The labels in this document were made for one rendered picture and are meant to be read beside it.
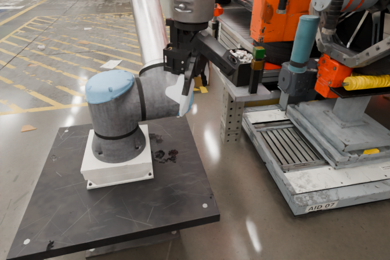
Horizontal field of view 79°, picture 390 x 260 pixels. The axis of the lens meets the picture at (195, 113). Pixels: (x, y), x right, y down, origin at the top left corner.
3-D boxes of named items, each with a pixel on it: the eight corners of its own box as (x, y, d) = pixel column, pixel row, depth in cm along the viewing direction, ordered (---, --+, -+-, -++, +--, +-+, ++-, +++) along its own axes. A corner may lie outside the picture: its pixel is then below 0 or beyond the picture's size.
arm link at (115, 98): (92, 115, 86) (82, 69, 77) (139, 108, 92) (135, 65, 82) (93, 140, 75) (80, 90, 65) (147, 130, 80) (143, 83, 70)
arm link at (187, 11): (221, -7, 48) (204, 3, 41) (219, 18, 51) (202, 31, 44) (181, -12, 51) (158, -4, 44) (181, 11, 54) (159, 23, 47)
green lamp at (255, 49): (264, 58, 97) (266, 49, 95) (255, 59, 97) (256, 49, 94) (260, 55, 100) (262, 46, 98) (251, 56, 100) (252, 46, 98)
